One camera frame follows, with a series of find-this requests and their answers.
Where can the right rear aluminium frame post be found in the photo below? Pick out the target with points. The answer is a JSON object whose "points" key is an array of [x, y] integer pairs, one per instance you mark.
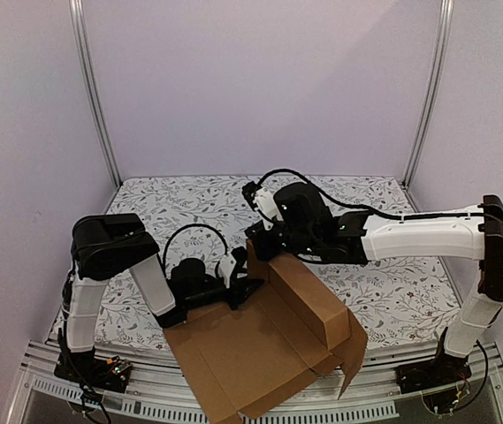
{"points": [[445, 18]]}

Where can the front aluminium rail frame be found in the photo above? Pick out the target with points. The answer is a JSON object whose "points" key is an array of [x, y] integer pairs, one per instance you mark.
{"points": [[158, 392]]}

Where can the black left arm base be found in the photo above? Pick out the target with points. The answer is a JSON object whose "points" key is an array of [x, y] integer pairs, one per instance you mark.
{"points": [[88, 371]]}

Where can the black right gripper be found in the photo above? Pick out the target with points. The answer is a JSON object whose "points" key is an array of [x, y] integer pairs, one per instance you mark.
{"points": [[264, 241]]}

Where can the brown cardboard box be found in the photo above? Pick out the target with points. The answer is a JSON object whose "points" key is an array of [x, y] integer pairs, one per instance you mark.
{"points": [[244, 362]]}

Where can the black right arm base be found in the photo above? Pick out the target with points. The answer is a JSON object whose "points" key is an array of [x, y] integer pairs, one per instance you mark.
{"points": [[446, 376]]}

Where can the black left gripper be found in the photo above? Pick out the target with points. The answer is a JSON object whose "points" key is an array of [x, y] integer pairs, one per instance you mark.
{"points": [[239, 287]]}

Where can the floral patterned table mat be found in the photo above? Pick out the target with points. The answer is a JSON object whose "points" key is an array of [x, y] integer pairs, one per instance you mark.
{"points": [[398, 301]]}

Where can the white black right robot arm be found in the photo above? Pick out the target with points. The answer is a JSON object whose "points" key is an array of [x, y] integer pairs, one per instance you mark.
{"points": [[296, 220]]}

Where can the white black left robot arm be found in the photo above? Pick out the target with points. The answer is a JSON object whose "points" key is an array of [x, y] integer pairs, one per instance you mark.
{"points": [[108, 245]]}

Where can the left rear aluminium frame post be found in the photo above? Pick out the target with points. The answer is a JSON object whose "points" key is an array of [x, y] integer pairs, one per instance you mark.
{"points": [[80, 34]]}

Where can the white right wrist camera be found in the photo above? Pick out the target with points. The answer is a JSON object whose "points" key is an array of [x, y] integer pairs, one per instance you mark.
{"points": [[262, 200]]}

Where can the aluminium frame post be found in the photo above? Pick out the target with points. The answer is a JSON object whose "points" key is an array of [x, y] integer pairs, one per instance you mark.
{"points": [[80, 34], [445, 18]]}

